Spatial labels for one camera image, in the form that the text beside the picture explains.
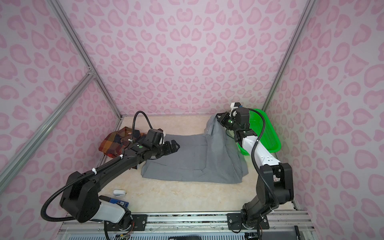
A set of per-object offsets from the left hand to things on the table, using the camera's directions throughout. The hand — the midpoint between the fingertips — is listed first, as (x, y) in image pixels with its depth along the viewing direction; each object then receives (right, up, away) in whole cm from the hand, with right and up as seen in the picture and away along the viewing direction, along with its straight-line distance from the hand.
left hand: (175, 146), depth 84 cm
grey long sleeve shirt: (+22, -7, +2) cm, 23 cm away
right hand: (+23, +19, -2) cm, 29 cm away
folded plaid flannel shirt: (-41, 0, +11) cm, 42 cm away
